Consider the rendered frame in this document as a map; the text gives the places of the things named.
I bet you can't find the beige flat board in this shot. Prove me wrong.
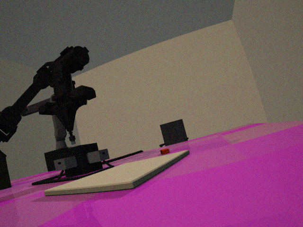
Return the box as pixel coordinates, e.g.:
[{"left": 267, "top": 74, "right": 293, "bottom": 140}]
[{"left": 44, "top": 150, "right": 190, "bottom": 196}]

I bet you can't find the small red block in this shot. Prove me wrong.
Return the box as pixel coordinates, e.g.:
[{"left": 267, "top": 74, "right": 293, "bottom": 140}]
[{"left": 160, "top": 148, "right": 170, "bottom": 154}]

